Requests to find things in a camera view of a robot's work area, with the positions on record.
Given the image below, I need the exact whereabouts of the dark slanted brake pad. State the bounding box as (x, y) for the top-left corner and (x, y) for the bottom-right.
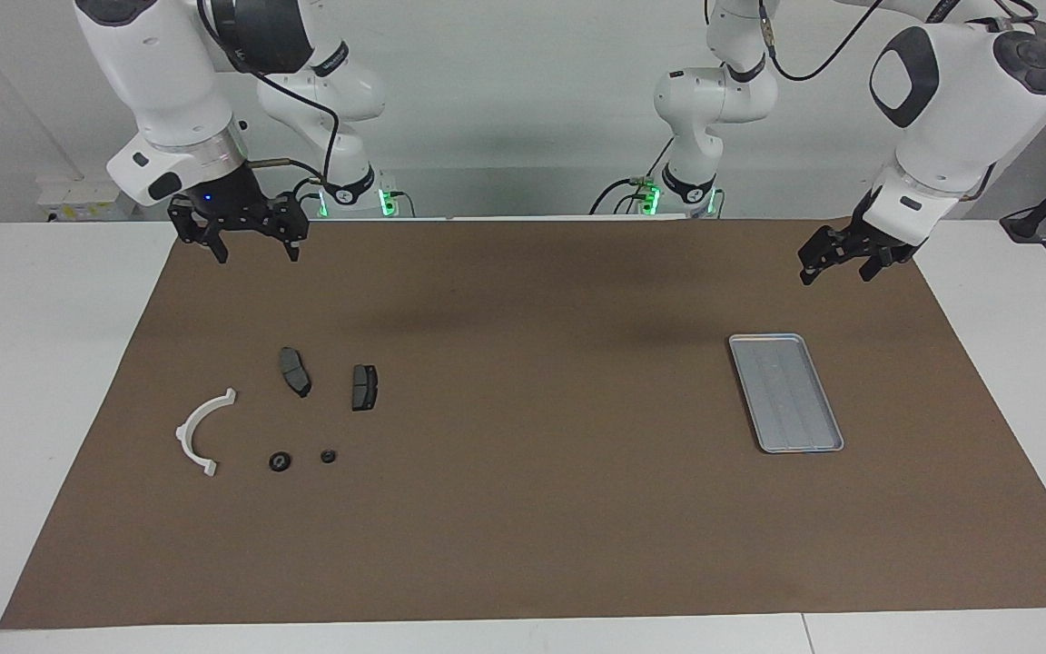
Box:
(279, 347), (312, 399)

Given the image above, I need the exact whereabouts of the brown table mat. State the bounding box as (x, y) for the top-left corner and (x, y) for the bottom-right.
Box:
(0, 218), (1046, 630)

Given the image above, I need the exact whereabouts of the white curved plastic bracket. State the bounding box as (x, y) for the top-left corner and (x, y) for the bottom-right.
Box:
(175, 388), (238, 478)

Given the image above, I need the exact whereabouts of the black base cable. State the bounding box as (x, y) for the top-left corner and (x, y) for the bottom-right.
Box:
(588, 136), (678, 216)

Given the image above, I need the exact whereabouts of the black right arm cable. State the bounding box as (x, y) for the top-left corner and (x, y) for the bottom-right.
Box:
(196, 0), (342, 196)

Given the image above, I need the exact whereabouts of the silver metal tray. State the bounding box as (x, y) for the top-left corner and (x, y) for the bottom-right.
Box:
(728, 333), (845, 454)

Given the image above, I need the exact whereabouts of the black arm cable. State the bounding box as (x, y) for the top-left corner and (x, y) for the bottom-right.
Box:
(196, 0), (342, 196)
(755, 0), (1041, 83)

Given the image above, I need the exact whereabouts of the dark rectangular brake pad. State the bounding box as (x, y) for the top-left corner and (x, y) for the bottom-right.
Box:
(350, 364), (380, 412)

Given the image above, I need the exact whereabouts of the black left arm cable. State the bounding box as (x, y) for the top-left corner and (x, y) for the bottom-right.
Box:
(755, 0), (1041, 83)

